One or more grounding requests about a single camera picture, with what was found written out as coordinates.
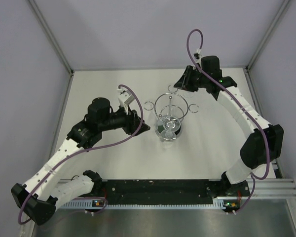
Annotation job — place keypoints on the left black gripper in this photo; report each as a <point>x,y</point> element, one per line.
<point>132,121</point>

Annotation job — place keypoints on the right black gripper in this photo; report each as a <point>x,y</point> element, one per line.
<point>184,82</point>

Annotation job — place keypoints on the chrome wine glass rack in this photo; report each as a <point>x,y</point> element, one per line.
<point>170,103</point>

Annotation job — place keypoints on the clear wine glass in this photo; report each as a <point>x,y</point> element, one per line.
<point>168,128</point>
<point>188,94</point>

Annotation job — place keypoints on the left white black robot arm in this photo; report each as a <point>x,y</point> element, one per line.
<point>40,197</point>

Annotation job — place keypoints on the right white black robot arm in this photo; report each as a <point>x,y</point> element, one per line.
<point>263,140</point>

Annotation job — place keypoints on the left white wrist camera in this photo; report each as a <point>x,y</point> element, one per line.
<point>125,98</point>

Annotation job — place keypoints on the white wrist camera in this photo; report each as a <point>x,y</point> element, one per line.
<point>197,55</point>
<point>125,98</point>

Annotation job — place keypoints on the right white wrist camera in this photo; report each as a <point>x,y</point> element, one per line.
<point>197,55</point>

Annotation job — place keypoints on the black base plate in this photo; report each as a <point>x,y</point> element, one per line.
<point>169,191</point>

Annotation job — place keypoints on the slotted cable duct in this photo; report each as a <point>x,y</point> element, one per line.
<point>93,204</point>

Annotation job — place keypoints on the aluminium frame rail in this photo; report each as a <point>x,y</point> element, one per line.
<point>49,35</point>

